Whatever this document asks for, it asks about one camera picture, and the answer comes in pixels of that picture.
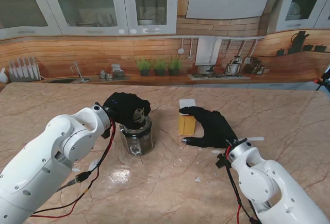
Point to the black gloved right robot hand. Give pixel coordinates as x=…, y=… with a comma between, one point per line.
x=216, y=131

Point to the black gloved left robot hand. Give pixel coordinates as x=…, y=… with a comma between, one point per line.
x=121, y=105

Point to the yellow coffee jar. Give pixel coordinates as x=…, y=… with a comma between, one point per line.
x=187, y=126

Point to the glass jar with coffee beans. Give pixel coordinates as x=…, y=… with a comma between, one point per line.
x=136, y=140

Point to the white square jar lid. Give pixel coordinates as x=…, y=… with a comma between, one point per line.
x=187, y=102

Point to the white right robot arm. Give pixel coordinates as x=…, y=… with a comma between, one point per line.
x=270, y=182

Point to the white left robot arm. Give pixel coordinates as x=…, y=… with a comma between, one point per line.
x=51, y=152

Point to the small white paper scrap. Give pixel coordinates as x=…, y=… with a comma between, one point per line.
x=216, y=151
x=197, y=179

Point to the white plastic spoon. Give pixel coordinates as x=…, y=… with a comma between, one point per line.
x=255, y=138

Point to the printed kitchen backdrop banner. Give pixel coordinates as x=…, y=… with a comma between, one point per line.
x=103, y=51

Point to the black tripod with orange clip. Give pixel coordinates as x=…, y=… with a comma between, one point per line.
x=325, y=78

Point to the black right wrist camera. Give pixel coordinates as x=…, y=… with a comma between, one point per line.
x=222, y=160

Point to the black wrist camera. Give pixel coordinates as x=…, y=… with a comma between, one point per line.
x=106, y=134
x=222, y=160

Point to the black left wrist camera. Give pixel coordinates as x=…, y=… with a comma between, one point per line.
x=106, y=134

